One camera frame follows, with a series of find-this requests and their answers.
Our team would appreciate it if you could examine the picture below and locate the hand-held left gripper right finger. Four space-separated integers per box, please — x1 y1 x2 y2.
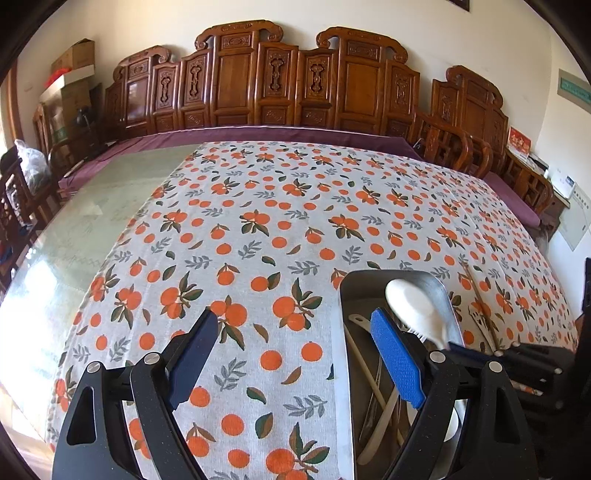
370 308 539 480

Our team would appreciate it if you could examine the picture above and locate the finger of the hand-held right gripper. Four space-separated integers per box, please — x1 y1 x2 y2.
448 342 565 376
512 374 570 415

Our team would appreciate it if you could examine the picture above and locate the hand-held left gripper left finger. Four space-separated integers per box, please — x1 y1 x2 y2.
51 310 219 480

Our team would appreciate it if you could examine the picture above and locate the white plastic spoon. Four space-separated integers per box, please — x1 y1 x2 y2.
385 278 453 352

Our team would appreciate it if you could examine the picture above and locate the metal tray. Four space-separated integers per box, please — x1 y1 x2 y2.
338 270 465 480

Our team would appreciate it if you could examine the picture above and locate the white plastic fork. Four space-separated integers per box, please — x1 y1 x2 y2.
358 324 432 464

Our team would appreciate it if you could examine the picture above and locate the brown chopstick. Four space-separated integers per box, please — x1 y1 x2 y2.
462 264 502 354

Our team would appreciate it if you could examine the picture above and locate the orange print tablecloth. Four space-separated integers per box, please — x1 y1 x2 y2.
46 138 580 480

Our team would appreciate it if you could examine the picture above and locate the purple armchair cushion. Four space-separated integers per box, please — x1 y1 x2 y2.
482 172 542 228

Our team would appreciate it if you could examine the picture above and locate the wooden side table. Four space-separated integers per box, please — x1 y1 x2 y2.
502 150 556 219

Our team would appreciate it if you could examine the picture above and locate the white box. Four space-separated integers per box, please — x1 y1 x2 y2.
551 172 576 198

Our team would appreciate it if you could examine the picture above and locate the long purple sofa cushion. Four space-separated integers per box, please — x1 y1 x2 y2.
58 124 424 195

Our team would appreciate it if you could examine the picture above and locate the red box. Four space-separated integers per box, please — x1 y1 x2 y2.
507 126 533 156

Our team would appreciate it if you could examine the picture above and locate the dark wooden chair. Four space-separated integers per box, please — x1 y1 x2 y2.
0 147 62 261

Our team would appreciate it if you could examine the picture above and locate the clear plastic bag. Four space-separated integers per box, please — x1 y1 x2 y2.
14 138 52 191

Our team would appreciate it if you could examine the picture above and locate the carved wooden armchair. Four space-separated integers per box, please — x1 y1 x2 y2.
411 65 509 178

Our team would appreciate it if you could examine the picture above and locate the carved wooden sofa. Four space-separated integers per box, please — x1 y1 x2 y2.
104 19 422 139

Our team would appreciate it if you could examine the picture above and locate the stack of boxes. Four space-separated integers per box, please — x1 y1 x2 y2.
39 65 103 145

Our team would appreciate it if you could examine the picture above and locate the cardboard box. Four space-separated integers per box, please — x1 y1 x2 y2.
50 39 96 75

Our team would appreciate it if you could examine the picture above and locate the white wall panel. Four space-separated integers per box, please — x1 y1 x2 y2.
558 181 591 253

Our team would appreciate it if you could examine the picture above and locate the green framed wall panel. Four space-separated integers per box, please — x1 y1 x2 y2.
556 68 591 105

